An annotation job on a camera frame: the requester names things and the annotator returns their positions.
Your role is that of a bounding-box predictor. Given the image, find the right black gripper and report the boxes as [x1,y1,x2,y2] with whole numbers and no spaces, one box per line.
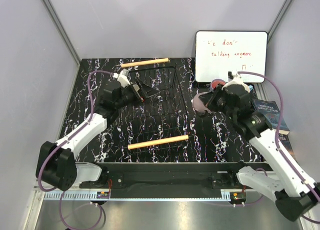
[200,83,237,121]

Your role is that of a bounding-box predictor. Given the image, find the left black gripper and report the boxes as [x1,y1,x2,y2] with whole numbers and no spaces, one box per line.
[115,77,159,109]

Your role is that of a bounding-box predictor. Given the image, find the lavender plastic cup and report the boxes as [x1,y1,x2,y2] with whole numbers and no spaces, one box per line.
[209,78,226,92]

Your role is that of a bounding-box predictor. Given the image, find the black wire dish rack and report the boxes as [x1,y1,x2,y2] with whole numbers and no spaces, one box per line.
[118,65,188,150]

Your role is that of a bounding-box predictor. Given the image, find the mauve ribbed mug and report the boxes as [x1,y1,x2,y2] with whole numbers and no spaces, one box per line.
[192,92,213,116]

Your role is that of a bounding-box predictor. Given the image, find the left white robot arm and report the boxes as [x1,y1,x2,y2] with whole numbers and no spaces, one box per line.
[35,78,160,191]

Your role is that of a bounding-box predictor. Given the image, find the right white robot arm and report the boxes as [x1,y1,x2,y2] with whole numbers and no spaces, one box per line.
[201,83,320,221]

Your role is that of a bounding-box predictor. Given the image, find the blue paperback book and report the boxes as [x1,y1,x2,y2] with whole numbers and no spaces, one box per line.
[253,99,290,135]

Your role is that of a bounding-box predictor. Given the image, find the white whiteboard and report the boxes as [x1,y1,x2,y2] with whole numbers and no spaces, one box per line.
[194,31,268,83]

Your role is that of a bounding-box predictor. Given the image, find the dark Two Cities book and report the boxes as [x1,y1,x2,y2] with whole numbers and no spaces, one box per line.
[278,133,296,159]

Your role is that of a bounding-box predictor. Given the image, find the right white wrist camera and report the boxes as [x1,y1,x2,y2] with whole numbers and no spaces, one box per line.
[224,71,250,93]

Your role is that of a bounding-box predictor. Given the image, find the rear wooden rack handle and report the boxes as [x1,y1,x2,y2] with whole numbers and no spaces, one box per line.
[120,58,170,68]

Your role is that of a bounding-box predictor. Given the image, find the wooden rack handle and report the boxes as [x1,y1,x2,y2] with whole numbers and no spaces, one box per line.
[127,135,189,150]
[120,58,170,68]

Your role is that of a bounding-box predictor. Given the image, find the front wooden rack handle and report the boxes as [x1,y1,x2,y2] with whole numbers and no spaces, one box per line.
[127,135,189,150]

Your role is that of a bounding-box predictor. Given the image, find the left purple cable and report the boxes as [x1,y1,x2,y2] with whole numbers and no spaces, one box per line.
[37,70,116,229]

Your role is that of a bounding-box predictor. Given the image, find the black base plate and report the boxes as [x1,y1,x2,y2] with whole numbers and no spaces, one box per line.
[80,161,271,201]

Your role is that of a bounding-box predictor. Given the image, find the grey slotted cable duct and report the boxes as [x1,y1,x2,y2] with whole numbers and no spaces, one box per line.
[44,190,110,201]

